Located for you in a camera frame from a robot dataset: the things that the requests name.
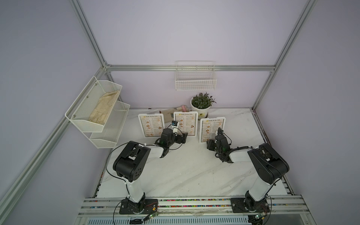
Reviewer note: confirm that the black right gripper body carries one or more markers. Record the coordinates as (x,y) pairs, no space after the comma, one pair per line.
(218,150)

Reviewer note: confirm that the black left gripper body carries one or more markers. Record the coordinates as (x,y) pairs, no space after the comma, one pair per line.
(177,139)

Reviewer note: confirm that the dim sum menu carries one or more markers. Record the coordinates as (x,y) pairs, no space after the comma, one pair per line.
(185,123)
(152,125)
(212,129)

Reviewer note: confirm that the white acrylic menu holder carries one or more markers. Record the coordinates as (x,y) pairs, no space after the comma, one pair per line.
(185,123)
(152,125)
(212,130)

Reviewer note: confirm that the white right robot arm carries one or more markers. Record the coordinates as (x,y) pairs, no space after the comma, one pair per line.
(269,166)

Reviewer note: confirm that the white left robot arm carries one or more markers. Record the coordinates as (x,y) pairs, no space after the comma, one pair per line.
(131,162)

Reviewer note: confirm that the beige oven mitt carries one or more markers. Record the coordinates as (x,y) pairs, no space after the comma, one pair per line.
(168,114)

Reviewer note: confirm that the purple silicone spatula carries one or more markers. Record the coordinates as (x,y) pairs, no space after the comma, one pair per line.
(182,108)

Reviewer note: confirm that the potted green plant white pot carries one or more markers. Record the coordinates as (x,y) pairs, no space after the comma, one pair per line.
(201,104)

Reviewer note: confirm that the beige cloth in shelf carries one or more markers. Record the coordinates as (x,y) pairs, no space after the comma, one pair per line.
(103,108)

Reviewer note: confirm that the white two-tier mesh shelf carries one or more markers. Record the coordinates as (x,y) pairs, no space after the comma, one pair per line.
(102,136)

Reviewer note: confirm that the white wire wall basket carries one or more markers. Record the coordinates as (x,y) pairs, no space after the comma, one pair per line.
(195,76)

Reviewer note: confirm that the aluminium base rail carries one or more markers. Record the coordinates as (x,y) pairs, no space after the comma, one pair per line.
(219,210)

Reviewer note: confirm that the aluminium frame profiles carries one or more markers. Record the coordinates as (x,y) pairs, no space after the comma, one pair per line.
(16,191)

